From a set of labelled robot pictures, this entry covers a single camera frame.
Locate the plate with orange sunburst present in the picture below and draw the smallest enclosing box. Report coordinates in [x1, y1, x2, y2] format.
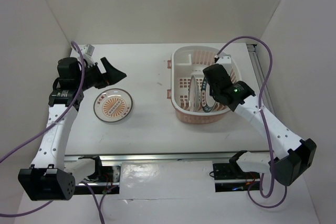
[93, 88, 133, 123]

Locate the plate with red characters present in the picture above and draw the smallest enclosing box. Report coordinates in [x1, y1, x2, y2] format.
[188, 76, 201, 112]

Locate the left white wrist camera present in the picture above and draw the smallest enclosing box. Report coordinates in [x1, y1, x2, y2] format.
[81, 44, 95, 67]

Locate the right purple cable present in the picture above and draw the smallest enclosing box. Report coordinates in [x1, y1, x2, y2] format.
[215, 35, 287, 206]

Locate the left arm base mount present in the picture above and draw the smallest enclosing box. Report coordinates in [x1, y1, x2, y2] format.
[69, 161, 121, 195]

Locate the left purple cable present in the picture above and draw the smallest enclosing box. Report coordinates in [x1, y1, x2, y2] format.
[0, 40, 118, 223]

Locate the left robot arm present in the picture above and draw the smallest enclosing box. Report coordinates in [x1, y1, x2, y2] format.
[18, 57, 127, 201]

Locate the aluminium rail right side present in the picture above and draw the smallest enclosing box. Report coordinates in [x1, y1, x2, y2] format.
[246, 44, 274, 113]

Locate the purple cable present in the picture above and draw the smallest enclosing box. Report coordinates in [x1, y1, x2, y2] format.
[0, 40, 118, 223]
[215, 35, 287, 206]

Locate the green rimmed white plate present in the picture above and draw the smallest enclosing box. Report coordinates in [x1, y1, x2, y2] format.
[201, 78, 222, 113]

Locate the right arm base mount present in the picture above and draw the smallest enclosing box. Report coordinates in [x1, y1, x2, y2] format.
[209, 163, 260, 193]

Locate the aluminium rail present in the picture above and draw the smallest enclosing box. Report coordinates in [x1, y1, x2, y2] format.
[65, 152, 237, 163]
[246, 44, 274, 113]

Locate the aluminium rail front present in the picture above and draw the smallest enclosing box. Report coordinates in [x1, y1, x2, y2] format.
[65, 152, 237, 163]

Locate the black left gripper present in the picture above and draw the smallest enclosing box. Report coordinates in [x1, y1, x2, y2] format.
[75, 57, 125, 91]

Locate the white and pink dish rack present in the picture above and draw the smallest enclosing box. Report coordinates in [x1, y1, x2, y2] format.
[167, 46, 230, 124]

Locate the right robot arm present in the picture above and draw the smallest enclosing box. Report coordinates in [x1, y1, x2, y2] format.
[203, 64, 317, 186]

